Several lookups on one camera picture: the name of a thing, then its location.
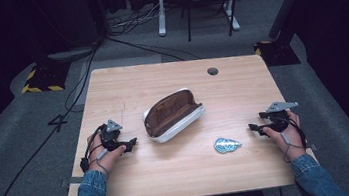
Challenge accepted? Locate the person's right hand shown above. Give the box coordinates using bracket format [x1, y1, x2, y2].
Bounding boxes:
[260, 108, 308, 165]

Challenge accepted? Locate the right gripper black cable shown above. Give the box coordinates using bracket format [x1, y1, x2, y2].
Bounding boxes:
[276, 111, 311, 165]

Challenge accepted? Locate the white pencil case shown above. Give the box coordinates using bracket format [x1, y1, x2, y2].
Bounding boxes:
[139, 85, 210, 146]

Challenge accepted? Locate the white desk frame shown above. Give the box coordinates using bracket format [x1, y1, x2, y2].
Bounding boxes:
[154, 0, 242, 41]

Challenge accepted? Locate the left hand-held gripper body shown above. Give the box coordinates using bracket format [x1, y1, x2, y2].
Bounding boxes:
[98, 117, 128, 153]

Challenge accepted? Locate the black stand base striped edge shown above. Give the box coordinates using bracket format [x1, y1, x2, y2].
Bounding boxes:
[17, 59, 74, 96]
[252, 36, 301, 70]

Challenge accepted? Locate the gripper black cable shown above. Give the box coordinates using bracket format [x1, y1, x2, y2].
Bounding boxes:
[276, 111, 311, 165]
[74, 124, 112, 174]

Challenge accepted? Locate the black diagonal stand pole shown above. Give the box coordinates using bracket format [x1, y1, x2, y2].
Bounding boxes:
[263, 0, 323, 41]

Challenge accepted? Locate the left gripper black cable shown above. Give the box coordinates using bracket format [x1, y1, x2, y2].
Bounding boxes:
[74, 124, 112, 174]

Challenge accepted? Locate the blue patterned packet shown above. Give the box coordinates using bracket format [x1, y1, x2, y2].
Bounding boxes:
[213, 134, 244, 155]

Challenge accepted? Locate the person's left hand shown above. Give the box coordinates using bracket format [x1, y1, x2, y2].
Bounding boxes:
[84, 127, 131, 181]

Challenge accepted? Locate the bundle of floor cables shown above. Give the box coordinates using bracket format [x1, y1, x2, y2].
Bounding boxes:
[106, 2, 168, 38]

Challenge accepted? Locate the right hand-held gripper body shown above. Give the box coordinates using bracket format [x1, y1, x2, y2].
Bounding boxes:
[257, 98, 302, 136]

